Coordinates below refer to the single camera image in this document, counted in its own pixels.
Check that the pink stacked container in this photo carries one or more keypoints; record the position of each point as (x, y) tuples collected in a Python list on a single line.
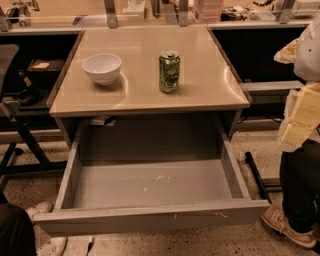
[(208, 11)]

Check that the tan sneaker right side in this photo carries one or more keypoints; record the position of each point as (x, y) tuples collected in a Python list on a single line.
[(275, 218)]

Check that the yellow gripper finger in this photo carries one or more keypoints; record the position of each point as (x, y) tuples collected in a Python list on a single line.
[(301, 117), (287, 54)]

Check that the green soda can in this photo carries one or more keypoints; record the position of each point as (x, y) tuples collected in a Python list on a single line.
[(169, 71)]

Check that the dark trouser leg right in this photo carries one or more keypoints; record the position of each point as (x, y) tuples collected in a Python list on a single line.
[(300, 182)]

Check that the beige top cabinet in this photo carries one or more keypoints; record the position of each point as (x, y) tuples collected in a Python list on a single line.
[(206, 82)]

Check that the dark trouser leg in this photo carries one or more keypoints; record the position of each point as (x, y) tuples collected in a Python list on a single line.
[(300, 182), (17, 236)]

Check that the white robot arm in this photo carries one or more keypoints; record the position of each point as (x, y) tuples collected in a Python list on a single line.
[(307, 62)]

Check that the dark trouser leg left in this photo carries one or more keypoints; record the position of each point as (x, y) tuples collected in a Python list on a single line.
[(17, 236)]

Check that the black box on shelf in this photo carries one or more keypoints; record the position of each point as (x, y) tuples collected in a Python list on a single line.
[(44, 73)]

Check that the black office chair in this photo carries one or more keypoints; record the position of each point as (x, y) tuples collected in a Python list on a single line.
[(7, 55)]

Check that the open grey top drawer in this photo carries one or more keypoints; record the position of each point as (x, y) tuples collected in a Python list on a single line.
[(151, 173)]

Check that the black floor bar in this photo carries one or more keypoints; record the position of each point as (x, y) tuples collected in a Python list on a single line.
[(255, 172)]

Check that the white ceramic bowl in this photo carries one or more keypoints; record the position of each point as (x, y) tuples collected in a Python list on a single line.
[(103, 68)]

